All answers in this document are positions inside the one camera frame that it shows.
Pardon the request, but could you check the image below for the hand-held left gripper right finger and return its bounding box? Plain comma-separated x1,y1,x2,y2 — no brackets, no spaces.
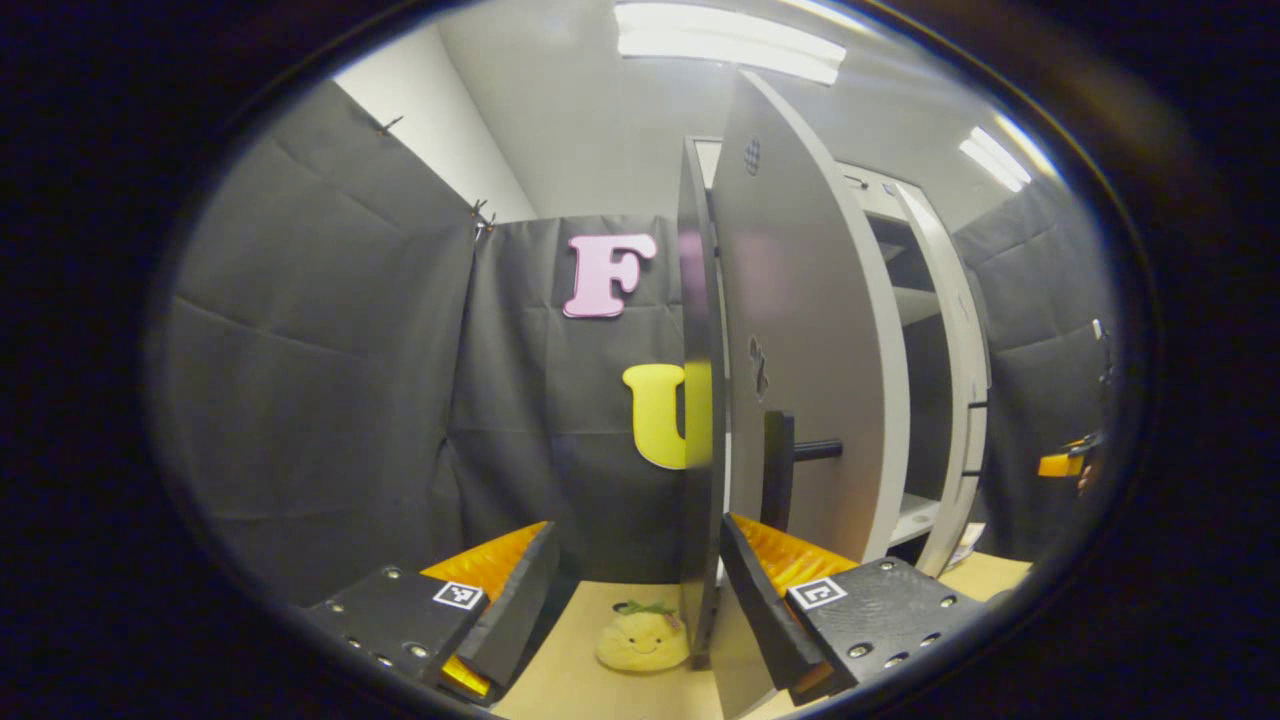
719,512,986,706

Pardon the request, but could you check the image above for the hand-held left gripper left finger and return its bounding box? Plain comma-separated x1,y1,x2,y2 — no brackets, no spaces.
300,520,562,699

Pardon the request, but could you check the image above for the white shoe cabinet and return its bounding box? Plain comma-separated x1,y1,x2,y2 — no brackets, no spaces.
685,135,993,579

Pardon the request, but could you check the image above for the yellow plush toy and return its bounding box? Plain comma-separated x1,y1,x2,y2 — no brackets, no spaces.
595,600,692,674

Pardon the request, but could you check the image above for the small ceiling light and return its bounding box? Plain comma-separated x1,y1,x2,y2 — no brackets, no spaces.
958,125,1033,194

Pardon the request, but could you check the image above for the long ceiling light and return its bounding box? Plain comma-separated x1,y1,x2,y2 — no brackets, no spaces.
614,0,848,87

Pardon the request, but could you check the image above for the black door handle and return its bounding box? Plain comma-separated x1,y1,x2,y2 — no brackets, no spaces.
962,398,993,479
762,408,845,533

